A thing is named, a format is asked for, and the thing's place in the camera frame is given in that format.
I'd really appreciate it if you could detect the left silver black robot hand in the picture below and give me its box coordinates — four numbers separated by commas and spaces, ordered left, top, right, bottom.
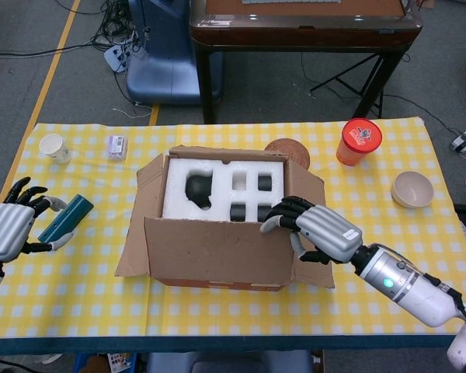
0, 176, 73, 262

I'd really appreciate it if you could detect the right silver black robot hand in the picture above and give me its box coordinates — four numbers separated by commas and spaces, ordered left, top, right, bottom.
259, 196, 364, 266

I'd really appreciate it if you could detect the red cardboard shipping box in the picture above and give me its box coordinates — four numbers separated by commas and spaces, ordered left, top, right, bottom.
114, 145, 336, 292

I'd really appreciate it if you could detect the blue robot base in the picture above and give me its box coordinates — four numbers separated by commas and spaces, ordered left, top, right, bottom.
126, 0, 224, 106

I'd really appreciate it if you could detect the teal metal block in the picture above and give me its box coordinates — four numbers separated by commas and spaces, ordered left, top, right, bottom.
37, 193, 95, 252

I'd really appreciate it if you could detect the beige bowl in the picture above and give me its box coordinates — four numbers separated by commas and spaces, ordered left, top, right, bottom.
391, 171, 435, 209

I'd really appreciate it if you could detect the round woven rattan coaster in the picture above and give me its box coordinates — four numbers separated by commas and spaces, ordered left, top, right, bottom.
263, 138, 311, 170

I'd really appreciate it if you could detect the orange cup with red lid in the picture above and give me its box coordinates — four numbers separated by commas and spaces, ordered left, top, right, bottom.
336, 118, 384, 167

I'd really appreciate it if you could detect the white paper cup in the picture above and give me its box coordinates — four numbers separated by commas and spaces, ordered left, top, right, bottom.
39, 133, 72, 165

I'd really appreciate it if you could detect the yellow white checkered tablecloth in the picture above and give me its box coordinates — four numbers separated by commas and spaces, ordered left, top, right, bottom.
0, 118, 466, 338

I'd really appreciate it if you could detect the white foam insert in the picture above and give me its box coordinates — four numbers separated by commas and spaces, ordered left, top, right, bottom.
162, 155, 288, 223

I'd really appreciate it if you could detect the black rounded object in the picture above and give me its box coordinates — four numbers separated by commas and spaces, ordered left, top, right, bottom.
184, 173, 214, 210

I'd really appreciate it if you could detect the small clear wrapped packet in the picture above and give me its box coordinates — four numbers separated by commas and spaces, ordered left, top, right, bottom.
106, 134, 129, 162

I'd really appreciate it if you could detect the blue padded seat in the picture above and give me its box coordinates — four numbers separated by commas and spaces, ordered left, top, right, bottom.
145, 349, 315, 373

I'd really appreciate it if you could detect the dark wooden mahjong table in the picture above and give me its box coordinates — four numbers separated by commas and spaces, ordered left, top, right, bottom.
189, 0, 424, 124

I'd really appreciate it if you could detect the long black floor cable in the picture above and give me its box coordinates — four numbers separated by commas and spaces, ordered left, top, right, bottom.
0, 38, 113, 59

